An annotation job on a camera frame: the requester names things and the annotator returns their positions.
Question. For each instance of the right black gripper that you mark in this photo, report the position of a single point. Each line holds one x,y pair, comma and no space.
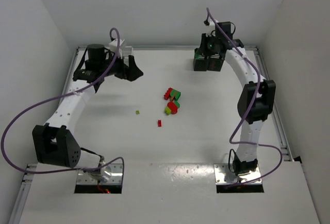
209,55

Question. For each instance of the black slotted container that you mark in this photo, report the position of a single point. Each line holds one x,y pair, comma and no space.
215,63
200,62

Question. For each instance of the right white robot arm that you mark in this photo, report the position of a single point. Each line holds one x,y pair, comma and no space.
257,98

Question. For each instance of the red round lego piece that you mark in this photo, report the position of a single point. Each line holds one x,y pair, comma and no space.
173,107

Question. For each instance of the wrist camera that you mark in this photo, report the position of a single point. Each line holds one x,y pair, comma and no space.
114,44
210,25

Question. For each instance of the green lego piece by round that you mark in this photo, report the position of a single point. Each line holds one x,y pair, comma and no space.
177,104

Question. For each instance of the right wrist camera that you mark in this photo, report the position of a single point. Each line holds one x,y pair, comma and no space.
210,25

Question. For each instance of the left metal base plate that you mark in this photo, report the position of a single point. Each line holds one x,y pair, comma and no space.
110,175

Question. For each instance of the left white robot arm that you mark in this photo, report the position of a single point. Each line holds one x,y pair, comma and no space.
54,141

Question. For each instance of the right black slotted container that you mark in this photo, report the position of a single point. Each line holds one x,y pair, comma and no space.
215,63

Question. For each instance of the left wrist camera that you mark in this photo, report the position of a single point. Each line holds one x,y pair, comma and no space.
114,44

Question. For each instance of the lime lego brick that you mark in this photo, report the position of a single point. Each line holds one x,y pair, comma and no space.
167,111

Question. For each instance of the left black slotted container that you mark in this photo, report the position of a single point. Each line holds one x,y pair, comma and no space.
200,62

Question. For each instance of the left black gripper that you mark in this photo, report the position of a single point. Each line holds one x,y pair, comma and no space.
126,70

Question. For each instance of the red lego brick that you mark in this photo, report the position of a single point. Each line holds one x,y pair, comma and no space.
167,94

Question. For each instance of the right white slotted container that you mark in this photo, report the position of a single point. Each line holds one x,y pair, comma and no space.
126,52

